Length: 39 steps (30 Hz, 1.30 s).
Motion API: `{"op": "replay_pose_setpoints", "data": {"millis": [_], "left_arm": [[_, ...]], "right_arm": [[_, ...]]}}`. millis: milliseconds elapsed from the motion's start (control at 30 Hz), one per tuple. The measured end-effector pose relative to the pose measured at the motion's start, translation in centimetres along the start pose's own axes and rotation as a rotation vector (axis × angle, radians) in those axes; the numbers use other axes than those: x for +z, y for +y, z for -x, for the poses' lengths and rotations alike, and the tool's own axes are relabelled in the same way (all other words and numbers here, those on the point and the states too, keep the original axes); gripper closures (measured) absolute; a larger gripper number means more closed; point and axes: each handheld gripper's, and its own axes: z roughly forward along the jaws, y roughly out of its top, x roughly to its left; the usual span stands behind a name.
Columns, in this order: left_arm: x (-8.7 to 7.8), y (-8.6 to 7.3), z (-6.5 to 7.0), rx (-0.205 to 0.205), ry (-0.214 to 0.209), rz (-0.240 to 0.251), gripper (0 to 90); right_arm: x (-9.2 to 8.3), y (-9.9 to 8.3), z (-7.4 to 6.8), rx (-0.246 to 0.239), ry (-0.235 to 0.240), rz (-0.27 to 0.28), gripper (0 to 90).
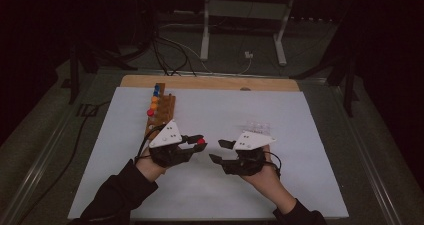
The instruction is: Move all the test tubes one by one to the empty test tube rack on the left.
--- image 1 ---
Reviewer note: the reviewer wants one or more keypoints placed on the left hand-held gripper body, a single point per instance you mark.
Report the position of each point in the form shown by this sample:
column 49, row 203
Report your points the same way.
column 166, row 136

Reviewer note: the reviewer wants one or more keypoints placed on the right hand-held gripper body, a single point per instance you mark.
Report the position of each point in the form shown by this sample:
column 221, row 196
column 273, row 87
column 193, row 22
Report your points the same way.
column 253, row 140

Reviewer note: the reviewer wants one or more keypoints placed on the red capped clear tube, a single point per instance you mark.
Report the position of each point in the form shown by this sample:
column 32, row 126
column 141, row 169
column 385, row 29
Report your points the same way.
column 201, row 141
column 150, row 112

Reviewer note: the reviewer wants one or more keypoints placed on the red capped tubes cluster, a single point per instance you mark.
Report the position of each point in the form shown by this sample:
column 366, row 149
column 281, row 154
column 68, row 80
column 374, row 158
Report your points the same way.
column 256, row 126

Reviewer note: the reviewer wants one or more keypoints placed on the wooden test tube rack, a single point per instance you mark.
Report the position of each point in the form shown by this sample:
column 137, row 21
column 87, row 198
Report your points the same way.
column 166, row 110

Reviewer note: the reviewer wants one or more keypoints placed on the orange capped clear tube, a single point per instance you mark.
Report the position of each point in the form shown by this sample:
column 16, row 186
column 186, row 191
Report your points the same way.
column 155, row 99
column 154, row 106

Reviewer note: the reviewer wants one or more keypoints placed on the blue capped clear tube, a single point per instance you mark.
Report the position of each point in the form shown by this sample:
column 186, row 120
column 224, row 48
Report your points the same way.
column 156, row 93
column 157, row 87

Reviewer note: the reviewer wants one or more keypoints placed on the person's left hand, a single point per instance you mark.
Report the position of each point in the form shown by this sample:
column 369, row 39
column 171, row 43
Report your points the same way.
column 148, row 170

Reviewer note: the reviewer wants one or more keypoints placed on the person's right hand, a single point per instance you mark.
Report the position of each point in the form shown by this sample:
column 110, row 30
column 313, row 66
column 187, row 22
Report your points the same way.
column 266, row 180

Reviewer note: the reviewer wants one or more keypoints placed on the white table mat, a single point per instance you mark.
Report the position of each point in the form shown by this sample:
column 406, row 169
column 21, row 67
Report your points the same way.
column 216, row 111

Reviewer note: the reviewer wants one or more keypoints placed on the white plug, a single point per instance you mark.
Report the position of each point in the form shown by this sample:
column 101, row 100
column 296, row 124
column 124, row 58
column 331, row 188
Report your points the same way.
column 248, row 55

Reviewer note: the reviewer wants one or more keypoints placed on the white metal stand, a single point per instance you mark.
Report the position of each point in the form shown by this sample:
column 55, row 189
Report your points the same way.
column 204, row 35

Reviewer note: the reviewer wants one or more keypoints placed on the black stand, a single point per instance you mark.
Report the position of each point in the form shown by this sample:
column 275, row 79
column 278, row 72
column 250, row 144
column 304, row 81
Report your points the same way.
column 74, row 81
column 349, row 95

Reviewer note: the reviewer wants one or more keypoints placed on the grey metal rail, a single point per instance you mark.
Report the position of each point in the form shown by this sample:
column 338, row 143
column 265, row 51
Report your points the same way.
column 373, row 171
column 33, row 171

